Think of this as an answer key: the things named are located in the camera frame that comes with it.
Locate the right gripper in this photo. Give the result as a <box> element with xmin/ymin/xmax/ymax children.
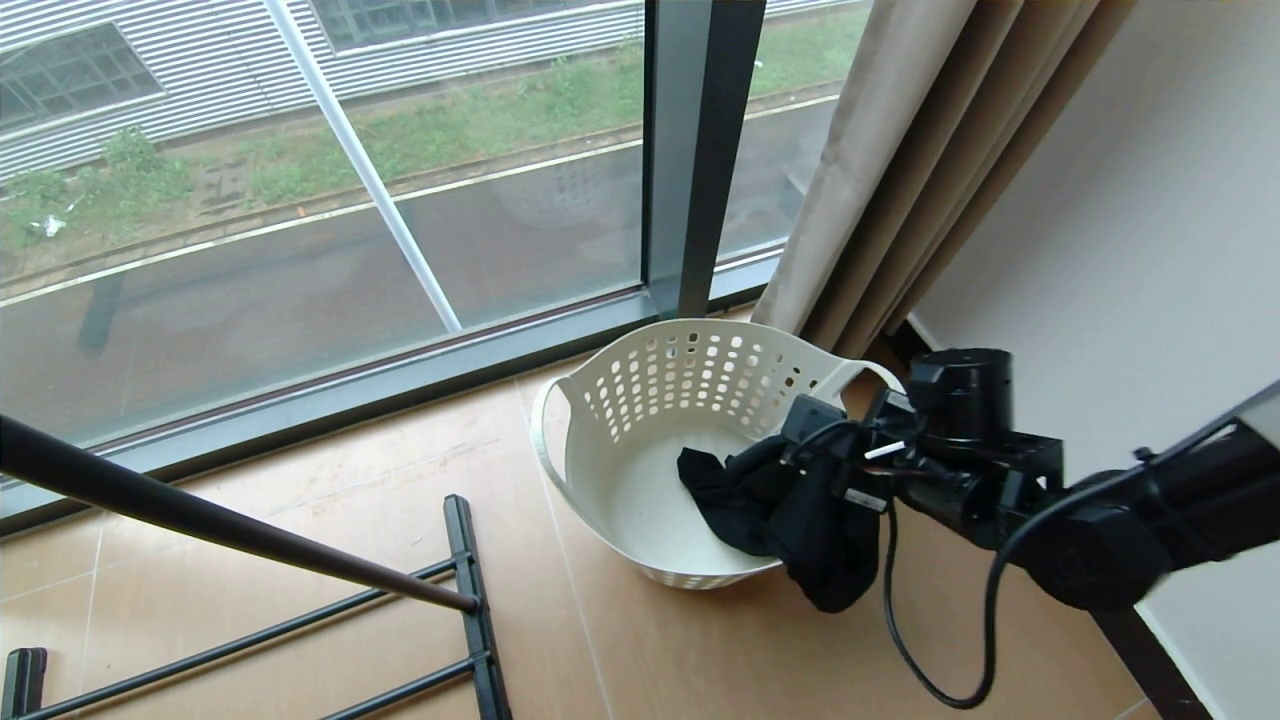
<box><xmin>835</xmin><ymin>445</ymin><xmax>1006</xmax><ymax>546</ymax></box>

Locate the heap of clothes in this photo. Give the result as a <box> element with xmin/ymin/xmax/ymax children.
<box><xmin>677</xmin><ymin>435</ymin><xmax>886</xmax><ymax>614</ymax></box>

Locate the white laundry basket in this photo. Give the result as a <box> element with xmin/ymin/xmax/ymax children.
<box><xmin>530</xmin><ymin>318</ymin><xmax>906</xmax><ymax>591</ymax></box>

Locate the black clothes rack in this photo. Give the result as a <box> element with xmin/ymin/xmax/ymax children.
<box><xmin>0</xmin><ymin>413</ymin><xmax>513</xmax><ymax>720</ymax></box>

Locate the beige curtain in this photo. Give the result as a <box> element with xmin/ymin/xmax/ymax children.
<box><xmin>750</xmin><ymin>0</ymin><xmax>1141</xmax><ymax>361</ymax></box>

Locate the window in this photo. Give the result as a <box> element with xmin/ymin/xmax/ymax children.
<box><xmin>0</xmin><ymin>0</ymin><xmax>871</xmax><ymax>536</ymax></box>

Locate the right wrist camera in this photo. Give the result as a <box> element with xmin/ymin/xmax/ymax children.
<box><xmin>780</xmin><ymin>395</ymin><xmax>863</xmax><ymax>469</ymax></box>

